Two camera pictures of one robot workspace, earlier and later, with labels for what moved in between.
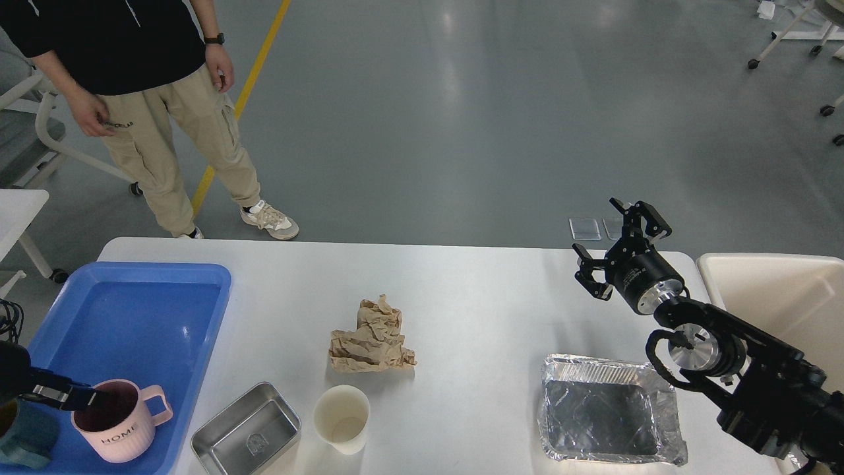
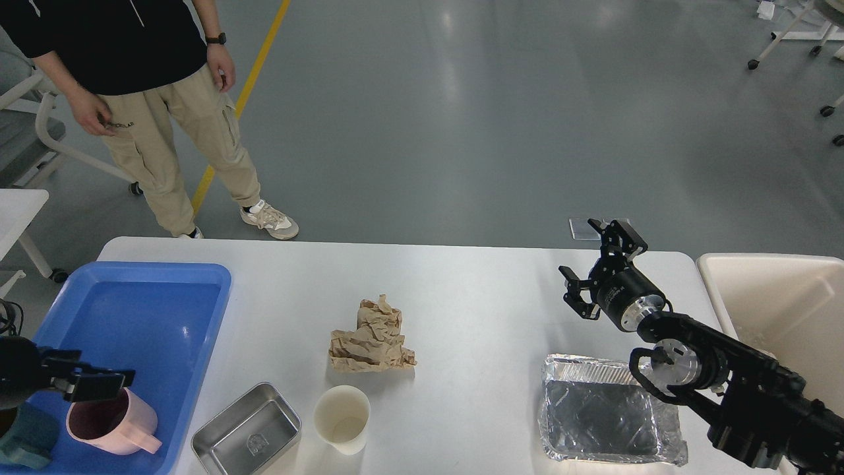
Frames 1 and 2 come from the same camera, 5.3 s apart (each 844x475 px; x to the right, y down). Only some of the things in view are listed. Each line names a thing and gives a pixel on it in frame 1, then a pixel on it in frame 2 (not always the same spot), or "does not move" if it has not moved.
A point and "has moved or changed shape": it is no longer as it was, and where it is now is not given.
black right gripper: (639, 274) to (626, 297)
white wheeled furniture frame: (830, 33) does not move
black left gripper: (18, 379) to (21, 361)
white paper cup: (340, 417) does not move
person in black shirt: (125, 66) does not move
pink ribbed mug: (119, 424) has moved or changed shape
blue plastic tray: (154, 324) does not move
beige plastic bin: (796, 299) does not move
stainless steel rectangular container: (244, 441) does not move
